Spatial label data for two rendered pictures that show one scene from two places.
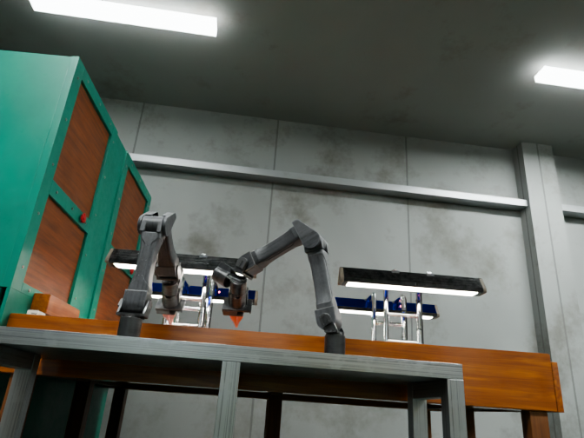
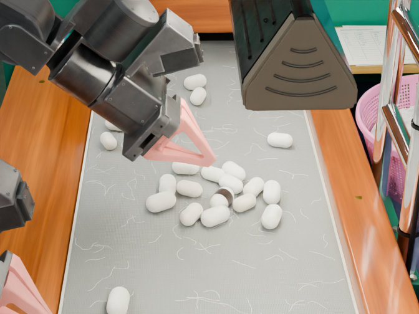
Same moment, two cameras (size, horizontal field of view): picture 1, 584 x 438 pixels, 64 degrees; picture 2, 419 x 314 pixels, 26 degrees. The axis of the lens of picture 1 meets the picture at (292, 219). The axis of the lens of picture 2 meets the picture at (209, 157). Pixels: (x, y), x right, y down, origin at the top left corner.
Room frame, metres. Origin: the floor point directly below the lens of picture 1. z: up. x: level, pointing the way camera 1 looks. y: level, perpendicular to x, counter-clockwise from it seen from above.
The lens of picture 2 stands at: (1.86, -0.43, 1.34)
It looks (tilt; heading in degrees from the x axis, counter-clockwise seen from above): 31 degrees down; 90
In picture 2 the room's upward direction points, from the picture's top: straight up
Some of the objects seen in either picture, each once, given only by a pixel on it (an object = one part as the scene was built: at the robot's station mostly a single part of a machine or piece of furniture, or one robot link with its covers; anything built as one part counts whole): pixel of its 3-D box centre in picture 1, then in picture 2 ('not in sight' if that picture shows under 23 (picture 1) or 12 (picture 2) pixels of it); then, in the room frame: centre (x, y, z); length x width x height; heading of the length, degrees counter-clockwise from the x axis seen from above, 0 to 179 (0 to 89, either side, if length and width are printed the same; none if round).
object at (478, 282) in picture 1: (411, 281); not in sight; (1.95, -0.53, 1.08); 0.62 x 0.08 x 0.07; 92
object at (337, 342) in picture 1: (335, 348); not in sight; (1.44, -0.15, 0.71); 0.20 x 0.07 x 0.08; 96
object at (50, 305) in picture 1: (56, 310); (195, 4); (1.84, 0.88, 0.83); 0.30 x 0.06 x 0.07; 2
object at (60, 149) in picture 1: (49, 222); not in sight; (2.19, 1.20, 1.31); 1.36 x 0.55 x 0.95; 2
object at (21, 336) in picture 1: (230, 367); not in sight; (1.66, 0.17, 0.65); 1.20 x 0.90 x 0.04; 96
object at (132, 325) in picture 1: (129, 330); not in sight; (1.38, 0.44, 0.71); 0.20 x 0.07 x 0.08; 96
